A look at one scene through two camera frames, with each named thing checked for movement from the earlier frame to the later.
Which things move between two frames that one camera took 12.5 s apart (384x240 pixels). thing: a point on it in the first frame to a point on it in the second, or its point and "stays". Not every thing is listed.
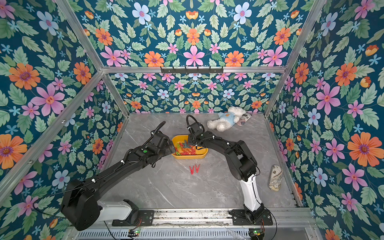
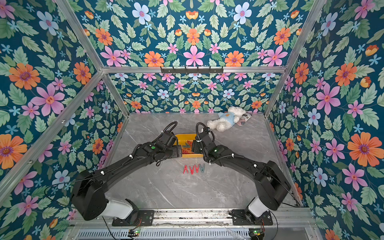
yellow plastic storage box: [200, 153] stays
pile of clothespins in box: [184, 149] stays
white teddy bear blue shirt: [227, 119] stays
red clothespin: [197, 169] to [191, 171]
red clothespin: [192, 170] to [185, 169]
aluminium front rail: [221, 218] stays
